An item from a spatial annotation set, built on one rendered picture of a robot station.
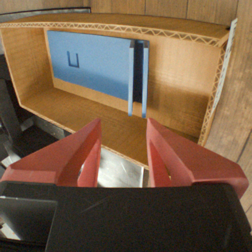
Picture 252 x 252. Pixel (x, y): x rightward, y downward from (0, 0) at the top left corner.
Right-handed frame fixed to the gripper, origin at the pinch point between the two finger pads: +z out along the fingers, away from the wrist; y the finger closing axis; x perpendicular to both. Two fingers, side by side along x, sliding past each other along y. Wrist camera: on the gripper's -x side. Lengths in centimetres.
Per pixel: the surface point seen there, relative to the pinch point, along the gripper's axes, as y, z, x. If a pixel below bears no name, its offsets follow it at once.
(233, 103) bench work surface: -10.2, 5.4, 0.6
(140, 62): -1.6, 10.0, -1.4
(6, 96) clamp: 21.8, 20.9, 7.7
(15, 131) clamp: 22.1, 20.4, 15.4
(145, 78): -1.9, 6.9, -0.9
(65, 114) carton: 7.5, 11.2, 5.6
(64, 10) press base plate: 7.6, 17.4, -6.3
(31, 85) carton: 13.7, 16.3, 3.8
